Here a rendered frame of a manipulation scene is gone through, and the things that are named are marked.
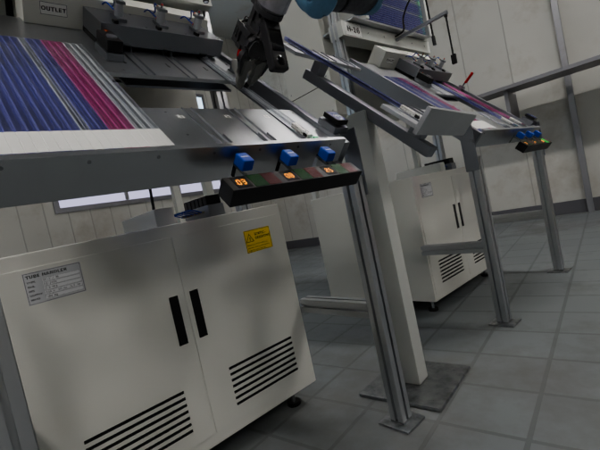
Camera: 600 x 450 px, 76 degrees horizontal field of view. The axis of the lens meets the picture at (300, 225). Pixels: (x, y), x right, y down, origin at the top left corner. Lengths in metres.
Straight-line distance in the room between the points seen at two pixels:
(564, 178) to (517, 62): 1.18
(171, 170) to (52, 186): 0.17
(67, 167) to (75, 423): 0.54
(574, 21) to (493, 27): 0.66
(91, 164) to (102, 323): 0.42
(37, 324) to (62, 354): 0.08
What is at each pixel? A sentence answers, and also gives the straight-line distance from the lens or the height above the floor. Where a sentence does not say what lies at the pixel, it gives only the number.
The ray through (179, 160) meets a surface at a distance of 0.67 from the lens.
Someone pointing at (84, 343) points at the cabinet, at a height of 0.42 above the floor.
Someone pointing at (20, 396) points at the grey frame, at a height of 0.44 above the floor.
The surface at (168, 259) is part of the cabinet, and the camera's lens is 0.97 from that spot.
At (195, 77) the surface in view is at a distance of 1.08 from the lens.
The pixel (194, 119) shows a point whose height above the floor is 0.81.
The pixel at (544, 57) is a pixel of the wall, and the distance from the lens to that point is 4.43.
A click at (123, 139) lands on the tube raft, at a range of 0.68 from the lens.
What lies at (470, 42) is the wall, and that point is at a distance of 4.61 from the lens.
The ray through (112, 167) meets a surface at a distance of 0.63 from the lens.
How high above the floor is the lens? 0.60
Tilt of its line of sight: 3 degrees down
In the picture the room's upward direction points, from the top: 12 degrees counter-clockwise
